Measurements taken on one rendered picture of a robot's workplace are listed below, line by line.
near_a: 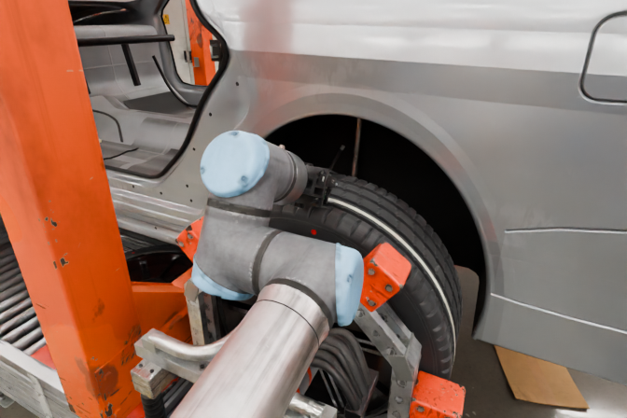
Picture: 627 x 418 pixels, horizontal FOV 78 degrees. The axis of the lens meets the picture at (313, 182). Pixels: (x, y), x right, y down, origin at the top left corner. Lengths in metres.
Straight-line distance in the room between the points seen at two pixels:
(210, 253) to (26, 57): 0.54
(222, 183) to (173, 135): 2.02
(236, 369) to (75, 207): 0.67
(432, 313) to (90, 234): 0.75
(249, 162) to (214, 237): 0.11
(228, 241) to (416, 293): 0.41
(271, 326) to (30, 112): 0.65
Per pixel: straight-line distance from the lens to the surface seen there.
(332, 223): 0.77
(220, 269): 0.52
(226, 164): 0.51
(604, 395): 2.34
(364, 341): 0.94
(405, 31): 0.92
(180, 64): 6.12
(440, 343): 0.85
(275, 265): 0.47
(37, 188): 0.92
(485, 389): 2.12
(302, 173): 0.61
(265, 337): 0.40
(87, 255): 1.03
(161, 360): 0.81
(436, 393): 0.86
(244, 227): 0.51
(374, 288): 0.70
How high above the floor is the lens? 1.53
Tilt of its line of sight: 23 degrees down
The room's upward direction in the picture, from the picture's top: straight up
